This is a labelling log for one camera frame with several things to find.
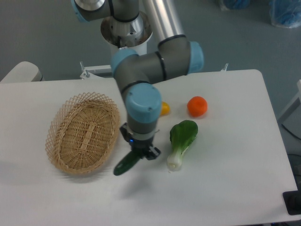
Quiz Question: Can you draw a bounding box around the green bok choy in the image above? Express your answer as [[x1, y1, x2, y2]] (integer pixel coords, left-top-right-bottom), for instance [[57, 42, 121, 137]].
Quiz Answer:
[[167, 120, 198, 171]]

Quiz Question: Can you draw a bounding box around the white chair back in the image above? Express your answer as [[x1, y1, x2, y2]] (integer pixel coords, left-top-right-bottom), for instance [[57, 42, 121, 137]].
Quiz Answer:
[[0, 61, 45, 84]]

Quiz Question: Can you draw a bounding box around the yellow mango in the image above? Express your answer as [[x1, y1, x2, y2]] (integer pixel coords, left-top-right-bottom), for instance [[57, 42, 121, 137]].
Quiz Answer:
[[160, 101, 170, 116]]

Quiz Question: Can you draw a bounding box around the woven wicker basket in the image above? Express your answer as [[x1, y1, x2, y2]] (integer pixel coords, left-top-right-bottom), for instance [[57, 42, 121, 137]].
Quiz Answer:
[[45, 92, 120, 175]]

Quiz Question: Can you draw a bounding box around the blue plastic bag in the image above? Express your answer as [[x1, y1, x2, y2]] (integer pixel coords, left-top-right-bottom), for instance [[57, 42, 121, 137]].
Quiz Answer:
[[269, 0, 301, 29], [219, 0, 251, 10]]

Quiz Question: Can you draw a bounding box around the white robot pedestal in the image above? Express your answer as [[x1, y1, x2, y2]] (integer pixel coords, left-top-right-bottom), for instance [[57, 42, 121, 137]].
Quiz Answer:
[[101, 11, 152, 56]]

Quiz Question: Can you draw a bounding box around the black device at table edge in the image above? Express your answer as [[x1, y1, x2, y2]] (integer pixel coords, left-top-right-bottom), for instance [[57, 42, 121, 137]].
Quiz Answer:
[[283, 191, 301, 216]]

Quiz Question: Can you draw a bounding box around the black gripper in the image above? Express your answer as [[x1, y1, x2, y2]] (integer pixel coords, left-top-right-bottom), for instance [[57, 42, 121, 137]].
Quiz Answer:
[[119, 123, 161, 161]]

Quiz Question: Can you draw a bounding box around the green cucumber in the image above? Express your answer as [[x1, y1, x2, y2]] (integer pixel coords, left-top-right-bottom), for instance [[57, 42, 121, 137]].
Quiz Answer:
[[113, 151, 141, 176]]

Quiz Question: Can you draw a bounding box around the blue plastic bag left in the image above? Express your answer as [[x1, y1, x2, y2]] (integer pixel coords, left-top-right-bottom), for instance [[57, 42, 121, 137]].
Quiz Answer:
[[219, 0, 251, 10]]

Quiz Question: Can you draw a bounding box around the blue plastic bag right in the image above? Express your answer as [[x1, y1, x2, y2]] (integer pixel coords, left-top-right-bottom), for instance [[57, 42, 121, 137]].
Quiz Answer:
[[269, 0, 301, 29]]

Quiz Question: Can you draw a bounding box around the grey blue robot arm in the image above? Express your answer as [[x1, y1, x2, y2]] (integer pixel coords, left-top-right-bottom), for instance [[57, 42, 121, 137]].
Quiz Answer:
[[71, 0, 204, 161]]

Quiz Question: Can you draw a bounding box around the orange tangerine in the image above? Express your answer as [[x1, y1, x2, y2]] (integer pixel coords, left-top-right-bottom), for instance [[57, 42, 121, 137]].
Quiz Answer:
[[187, 96, 208, 117]]

